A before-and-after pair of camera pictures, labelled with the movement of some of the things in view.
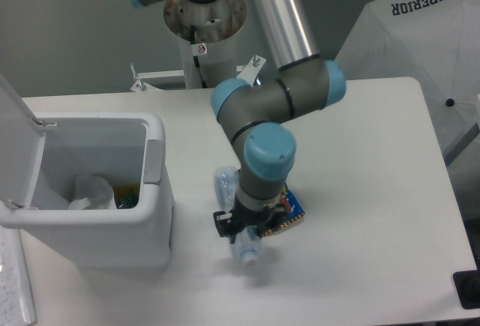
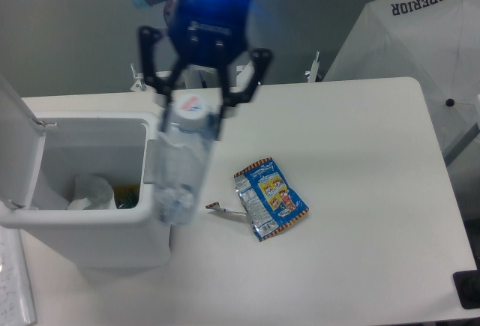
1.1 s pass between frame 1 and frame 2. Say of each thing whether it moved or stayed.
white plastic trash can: stayed
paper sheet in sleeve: stayed
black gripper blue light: moved
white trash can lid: stayed
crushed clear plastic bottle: moved
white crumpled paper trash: stayed
